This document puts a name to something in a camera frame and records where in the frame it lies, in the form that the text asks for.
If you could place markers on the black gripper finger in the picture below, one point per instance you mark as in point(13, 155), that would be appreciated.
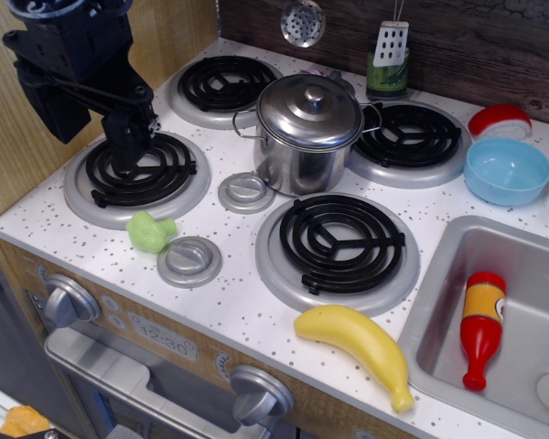
point(138, 141)
point(117, 136)

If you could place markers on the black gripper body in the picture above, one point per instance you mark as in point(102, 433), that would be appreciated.
point(114, 88)

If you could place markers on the stainless steel pot lid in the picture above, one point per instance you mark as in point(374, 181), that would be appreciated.
point(310, 112)

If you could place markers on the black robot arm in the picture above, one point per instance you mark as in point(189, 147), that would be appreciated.
point(72, 59)

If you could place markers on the front left black burner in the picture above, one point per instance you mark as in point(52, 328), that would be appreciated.
point(169, 180)

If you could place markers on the black burner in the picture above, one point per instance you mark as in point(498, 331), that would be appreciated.
point(220, 92)
point(337, 249)
point(409, 145)
point(169, 180)

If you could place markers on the back left black burner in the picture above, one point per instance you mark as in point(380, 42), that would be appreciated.
point(220, 92)

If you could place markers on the green toy broccoli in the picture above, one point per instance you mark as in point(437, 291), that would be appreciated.
point(148, 234)

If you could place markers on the upper silver stove dial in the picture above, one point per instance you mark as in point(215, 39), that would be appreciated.
point(245, 193)

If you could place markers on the silver stove dial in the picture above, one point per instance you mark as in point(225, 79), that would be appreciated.
point(189, 262)
point(245, 193)

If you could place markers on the lower silver stove dial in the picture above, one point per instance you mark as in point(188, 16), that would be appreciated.
point(189, 262)

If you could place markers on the left silver oven knob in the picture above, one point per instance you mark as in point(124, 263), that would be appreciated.
point(69, 302)

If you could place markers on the silver oven knob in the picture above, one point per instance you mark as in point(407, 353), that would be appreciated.
point(258, 395)
point(69, 302)

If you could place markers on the silver perforated skimmer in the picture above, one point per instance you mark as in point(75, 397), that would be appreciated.
point(302, 23)

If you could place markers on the front right black burner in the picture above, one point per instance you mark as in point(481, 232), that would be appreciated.
point(337, 249)

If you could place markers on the green toy can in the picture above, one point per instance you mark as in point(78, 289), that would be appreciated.
point(385, 83)

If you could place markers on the yellow toy banana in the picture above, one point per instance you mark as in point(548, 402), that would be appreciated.
point(356, 334)

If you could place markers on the back right black burner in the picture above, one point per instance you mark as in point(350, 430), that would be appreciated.
point(409, 145)

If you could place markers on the silver slotted spatula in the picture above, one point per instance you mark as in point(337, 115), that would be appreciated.
point(391, 42)

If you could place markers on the right silver oven knob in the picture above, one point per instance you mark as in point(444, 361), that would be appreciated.
point(258, 395)

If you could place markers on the orange toy food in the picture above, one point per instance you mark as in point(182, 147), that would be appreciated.
point(23, 420)

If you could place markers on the red white toy sushi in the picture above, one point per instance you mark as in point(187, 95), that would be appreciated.
point(500, 120)

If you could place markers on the light blue plastic bowl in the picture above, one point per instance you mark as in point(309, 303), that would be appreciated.
point(506, 172)

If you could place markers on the red toy ketchup bottle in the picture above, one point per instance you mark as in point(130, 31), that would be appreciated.
point(481, 326)

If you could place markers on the silver toy sink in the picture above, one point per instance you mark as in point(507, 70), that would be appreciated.
point(517, 394)

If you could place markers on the silver oven door handle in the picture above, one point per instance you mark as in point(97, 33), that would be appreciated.
point(120, 398)

